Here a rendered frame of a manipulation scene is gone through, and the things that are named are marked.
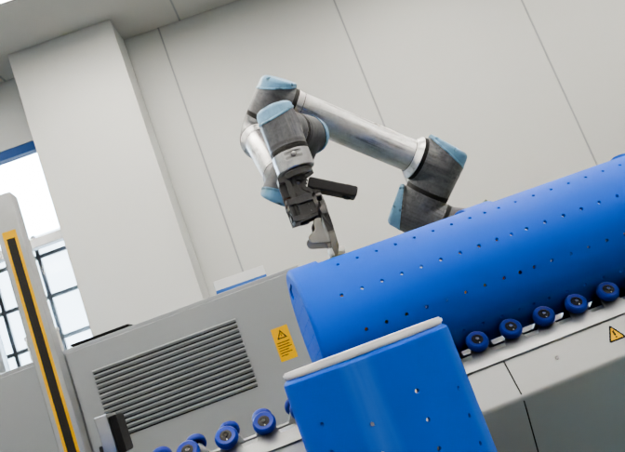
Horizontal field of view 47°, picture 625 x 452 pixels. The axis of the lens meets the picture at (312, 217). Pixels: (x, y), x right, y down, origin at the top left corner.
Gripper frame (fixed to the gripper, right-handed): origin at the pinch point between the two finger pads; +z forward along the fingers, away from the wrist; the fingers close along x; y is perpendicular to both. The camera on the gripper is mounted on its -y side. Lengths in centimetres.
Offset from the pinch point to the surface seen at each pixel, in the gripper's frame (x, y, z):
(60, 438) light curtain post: -24, 74, 17
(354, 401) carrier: 52, 15, 29
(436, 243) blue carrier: 17.3, -16.8, 7.7
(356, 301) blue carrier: 19.6, 3.3, 13.4
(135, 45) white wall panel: -283, 26, -210
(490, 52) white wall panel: -258, -187, -123
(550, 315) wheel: 17.0, -33.1, 29.2
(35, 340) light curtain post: -24, 73, -7
